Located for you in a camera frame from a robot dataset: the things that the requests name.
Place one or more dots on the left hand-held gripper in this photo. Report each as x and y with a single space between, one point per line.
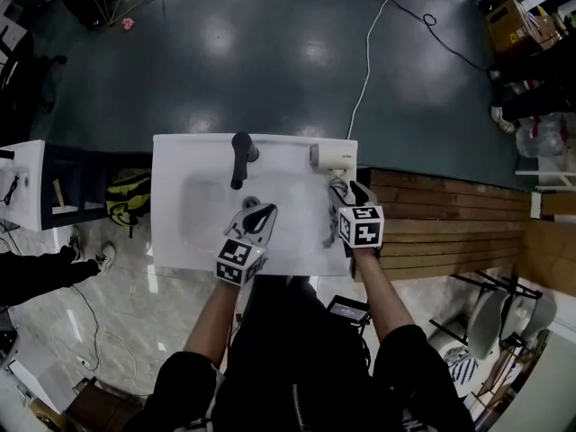
238 259

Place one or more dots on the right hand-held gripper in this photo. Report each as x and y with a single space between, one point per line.
362 227

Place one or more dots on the white hair dryer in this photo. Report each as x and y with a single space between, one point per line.
333 155

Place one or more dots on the person's left forearm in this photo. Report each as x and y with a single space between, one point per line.
211 322

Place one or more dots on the person's right forearm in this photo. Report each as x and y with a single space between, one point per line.
380 290

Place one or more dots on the metal sink drain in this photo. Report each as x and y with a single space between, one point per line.
251 203

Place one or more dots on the white sink counter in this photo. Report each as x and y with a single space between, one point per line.
288 241

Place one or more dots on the black faucet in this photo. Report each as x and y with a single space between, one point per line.
240 160

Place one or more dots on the wooden slat platform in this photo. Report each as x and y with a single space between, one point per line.
441 223

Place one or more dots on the black screen device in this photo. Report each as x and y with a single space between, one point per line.
347 309

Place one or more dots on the yellow black backpack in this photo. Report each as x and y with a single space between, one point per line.
128 198

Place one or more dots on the person's black jacket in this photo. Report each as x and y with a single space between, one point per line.
292 367

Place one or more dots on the dark blue shelf unit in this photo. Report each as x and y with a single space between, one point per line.
76 173

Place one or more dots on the grey shell chair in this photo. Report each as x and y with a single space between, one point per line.
537 317
486 322

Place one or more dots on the clear plastic bag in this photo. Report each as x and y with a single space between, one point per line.
542 135

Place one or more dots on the striped cloth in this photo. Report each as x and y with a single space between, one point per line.
461 365

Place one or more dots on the brown cardboard box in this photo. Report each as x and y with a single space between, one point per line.
515 27

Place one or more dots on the pink crumpled object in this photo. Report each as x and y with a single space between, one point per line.
128 24

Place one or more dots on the white side cabinet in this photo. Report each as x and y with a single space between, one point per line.
20 182

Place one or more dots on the dark brown box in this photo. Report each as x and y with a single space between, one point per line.
101 407

